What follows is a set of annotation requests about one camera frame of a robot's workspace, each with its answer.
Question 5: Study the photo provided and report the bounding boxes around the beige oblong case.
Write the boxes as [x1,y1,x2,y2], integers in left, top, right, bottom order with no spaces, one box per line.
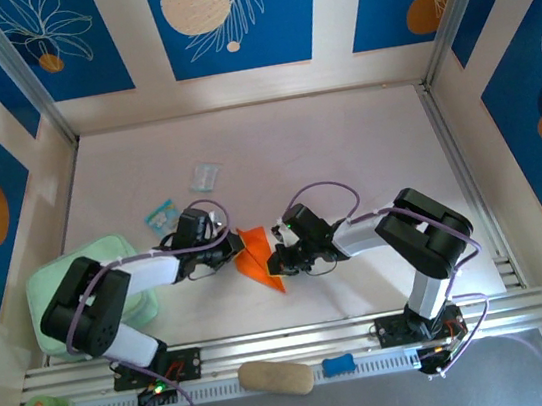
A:
[236,352,318,404]

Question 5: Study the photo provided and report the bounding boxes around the orange paper sheet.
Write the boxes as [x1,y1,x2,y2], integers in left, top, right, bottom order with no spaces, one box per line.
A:
[228,221,289,300]

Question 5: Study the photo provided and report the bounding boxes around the mint green lidded box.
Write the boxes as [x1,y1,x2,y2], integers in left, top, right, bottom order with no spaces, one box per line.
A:
[20,229,167,368]

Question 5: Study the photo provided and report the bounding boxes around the blue bone-shaped sponge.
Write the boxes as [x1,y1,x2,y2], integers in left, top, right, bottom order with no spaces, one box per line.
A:
[320,352,358,379]

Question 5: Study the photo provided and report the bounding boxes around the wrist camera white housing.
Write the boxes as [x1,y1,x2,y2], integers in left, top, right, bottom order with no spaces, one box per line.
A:
[206,208,230,234]
[270,220,297,245]

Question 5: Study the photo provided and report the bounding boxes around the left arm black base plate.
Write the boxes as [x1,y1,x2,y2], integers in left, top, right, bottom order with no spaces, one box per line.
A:
[109,346,206,393]

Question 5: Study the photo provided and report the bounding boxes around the blue cotton swab packet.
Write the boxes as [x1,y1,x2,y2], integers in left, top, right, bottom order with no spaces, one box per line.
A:
[142,198,185,240]

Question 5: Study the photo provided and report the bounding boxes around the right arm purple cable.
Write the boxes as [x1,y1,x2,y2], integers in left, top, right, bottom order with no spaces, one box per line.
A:
[281,161,500,396]

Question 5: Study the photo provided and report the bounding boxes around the aluminium side rail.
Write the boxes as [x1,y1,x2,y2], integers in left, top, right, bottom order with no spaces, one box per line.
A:
[40,138,96,259]
[416,75,524,300]

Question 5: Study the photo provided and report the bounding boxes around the aluminium front rail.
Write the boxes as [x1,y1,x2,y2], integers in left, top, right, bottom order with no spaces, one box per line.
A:
[18,290,542,403]

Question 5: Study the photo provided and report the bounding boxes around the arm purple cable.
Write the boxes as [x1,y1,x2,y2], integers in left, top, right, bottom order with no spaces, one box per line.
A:
[281,161,500,396]
[48,195,258,406]

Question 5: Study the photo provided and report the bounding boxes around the left wrist camera white housing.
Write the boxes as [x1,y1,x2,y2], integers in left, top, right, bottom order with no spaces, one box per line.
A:
[206,208,230,234]

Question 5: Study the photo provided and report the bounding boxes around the clear zip bag teal dots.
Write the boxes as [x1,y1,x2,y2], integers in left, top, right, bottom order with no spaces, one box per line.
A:
[187,160,226,196]

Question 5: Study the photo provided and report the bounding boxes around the right wrist camera white housing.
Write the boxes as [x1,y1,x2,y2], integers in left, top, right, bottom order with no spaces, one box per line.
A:
[270,220,297,245]

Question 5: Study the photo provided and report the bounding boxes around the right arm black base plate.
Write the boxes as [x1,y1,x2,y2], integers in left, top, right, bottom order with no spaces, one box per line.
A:
[373,304,468,350]

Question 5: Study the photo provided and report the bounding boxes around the aluminium frame post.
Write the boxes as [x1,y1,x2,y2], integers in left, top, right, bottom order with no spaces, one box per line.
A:
[0,0,81,155]
[411,0,512,92]

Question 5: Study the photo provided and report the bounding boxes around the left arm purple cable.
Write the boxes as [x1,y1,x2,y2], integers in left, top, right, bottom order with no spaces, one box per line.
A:
[48,195,258,406]

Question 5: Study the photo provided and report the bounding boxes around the slotted cable duct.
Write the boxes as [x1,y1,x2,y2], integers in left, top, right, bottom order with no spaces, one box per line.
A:
[68,346,422,406]

